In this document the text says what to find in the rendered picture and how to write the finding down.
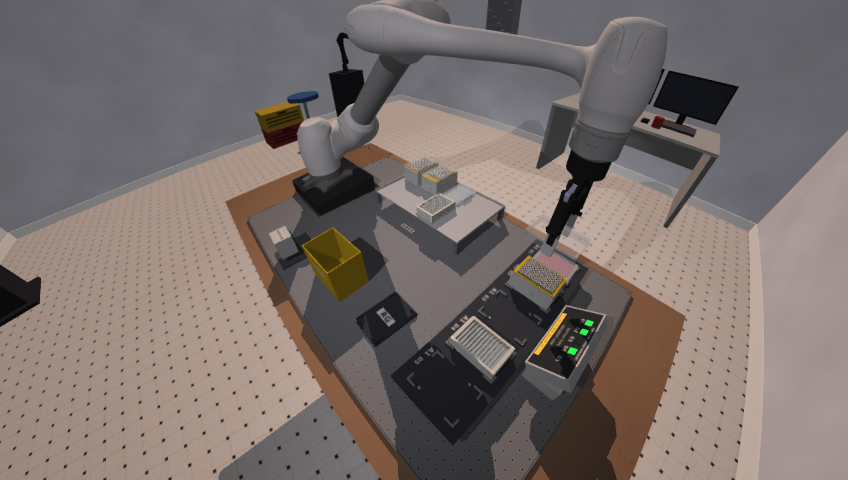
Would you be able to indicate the yellow waste bin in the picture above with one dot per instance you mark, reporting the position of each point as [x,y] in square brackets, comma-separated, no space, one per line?
[331,249]

